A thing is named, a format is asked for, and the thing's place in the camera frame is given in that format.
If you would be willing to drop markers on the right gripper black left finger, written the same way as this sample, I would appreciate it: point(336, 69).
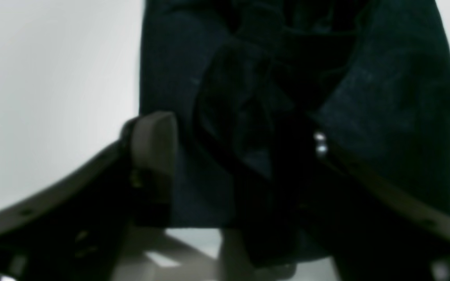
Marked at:
point(74, 230)

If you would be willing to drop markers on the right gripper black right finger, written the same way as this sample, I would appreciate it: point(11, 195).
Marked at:
point(365, 203)

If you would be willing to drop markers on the black T-shirt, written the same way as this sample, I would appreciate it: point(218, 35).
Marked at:
point(251, 80)

